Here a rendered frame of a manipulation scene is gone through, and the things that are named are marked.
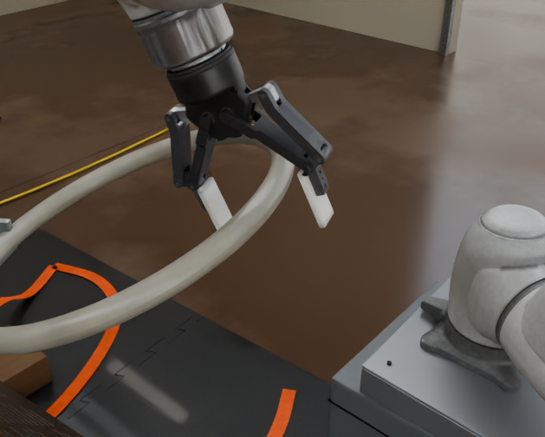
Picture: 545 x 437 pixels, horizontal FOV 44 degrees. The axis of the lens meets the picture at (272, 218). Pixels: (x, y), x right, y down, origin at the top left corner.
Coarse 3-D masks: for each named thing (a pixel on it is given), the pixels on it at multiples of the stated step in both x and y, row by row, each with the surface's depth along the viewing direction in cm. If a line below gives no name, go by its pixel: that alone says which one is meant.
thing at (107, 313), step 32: (128, 160) 109; (288, 160) 82; (64, 192) 107; (256, 192) 76; (32, 224) 103; (224, 224) 73; (256, 224) 73; (0, 256) 98; (192, 256) 69; (224, 256) 71; (128, 288) 68; (160, 288) 68; (64, 320) 68; (96, 320) 67; (0, 352) 71; (32, 352) 71
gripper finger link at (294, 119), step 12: (276, 84) 69; (264, 96) 67; (264, 108) 68; (276, 108) 68; (288, 108) 69; (276, 120) 68; (288, 120) 68; (300, 120) 69; (288, 132) 69; (300, 132) 68; (312, 132) 69; (300, 144) 69; (312, 144) 68; (324, 144) 70; (312, 156) 69; (324, 156) 69
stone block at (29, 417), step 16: (0, 384) 142; (0, 400) 132; (16, 400) 137; (0, 416) 123; (16, 416) 127; (32, 416) 131; (48, 416) 136; (0, 432) 116; (16, 432) 119; (32, 432) 123; (48, 432) 127; (64, 432) 131
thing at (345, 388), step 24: (432, 288) 147; (408, 312) 140; (384, 336) 133; (360, 360) 128; (336, 384) 124; (336, 408) 127; (360, 408) 122; (384, 408) 118; (336, 432) 130; (360, 432) 125; (384, 432) 120; (408, 432) 116
